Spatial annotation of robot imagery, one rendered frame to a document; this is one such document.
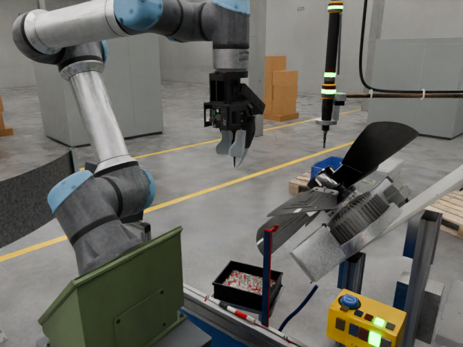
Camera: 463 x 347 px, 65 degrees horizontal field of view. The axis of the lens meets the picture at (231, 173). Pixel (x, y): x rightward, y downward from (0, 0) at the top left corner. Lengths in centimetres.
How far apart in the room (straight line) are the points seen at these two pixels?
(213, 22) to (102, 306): 60
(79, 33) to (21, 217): 194
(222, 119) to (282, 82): 868
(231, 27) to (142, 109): 704
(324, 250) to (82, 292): 84
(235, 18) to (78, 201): 51
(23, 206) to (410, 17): 1310
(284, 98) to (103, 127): 860
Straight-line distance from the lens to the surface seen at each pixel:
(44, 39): 93
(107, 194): 90
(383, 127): 122
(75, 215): 86
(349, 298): 100
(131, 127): 766
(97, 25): 79
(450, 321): 142
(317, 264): 132
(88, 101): 102
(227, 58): 75
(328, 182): 136
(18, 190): 261
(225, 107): 74
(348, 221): 130
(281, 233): 140
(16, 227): 265
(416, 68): 859
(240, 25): 76
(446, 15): 1384
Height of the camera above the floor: 167
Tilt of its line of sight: 18 degrees down
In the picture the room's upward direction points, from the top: straight up
